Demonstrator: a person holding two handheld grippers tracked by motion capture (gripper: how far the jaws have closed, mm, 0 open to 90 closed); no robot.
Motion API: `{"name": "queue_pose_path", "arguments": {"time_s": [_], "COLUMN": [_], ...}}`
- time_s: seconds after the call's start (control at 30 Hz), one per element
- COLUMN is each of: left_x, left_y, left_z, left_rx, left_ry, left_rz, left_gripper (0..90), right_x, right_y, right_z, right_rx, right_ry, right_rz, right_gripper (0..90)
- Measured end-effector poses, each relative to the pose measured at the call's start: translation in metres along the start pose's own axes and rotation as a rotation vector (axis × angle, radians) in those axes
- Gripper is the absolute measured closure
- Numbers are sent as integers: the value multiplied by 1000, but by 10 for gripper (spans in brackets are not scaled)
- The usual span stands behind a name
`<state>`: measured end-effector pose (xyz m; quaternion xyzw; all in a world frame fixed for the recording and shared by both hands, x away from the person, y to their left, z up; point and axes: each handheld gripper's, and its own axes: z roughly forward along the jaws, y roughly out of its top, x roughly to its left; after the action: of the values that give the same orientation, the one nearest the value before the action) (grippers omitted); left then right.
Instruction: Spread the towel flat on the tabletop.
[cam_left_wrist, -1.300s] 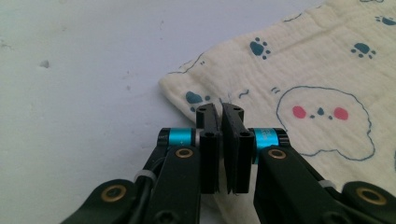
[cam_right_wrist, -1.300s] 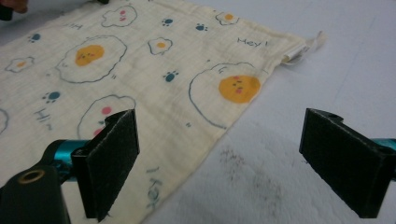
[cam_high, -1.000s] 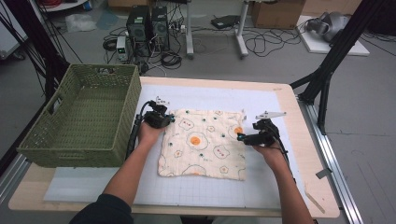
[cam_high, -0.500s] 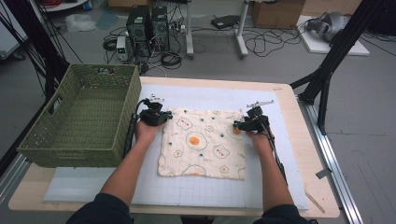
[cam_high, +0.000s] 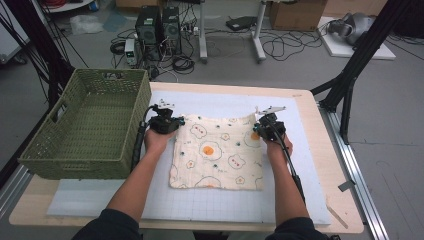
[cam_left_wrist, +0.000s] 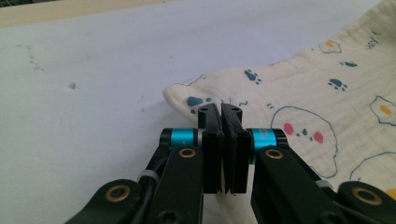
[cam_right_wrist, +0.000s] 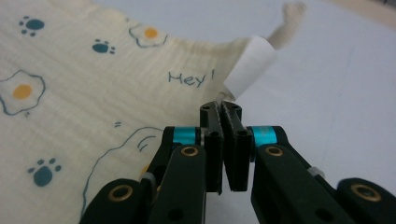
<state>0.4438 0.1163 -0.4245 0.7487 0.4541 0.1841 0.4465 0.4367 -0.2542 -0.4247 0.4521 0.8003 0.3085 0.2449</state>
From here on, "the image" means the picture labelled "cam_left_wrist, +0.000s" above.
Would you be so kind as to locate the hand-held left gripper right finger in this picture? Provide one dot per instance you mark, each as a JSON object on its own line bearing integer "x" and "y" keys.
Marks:
{"x": 236, "y": 155}

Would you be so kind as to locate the cream printed cloth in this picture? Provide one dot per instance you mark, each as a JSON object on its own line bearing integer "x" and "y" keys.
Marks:
{"x": 311, "y": 93}

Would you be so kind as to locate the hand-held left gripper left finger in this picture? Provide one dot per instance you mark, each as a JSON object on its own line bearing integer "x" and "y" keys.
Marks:
{"x": 211, "y": 155}

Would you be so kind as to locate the white grid mat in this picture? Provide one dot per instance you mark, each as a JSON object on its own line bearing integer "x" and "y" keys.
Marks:
{"x": 77, "y": 68}

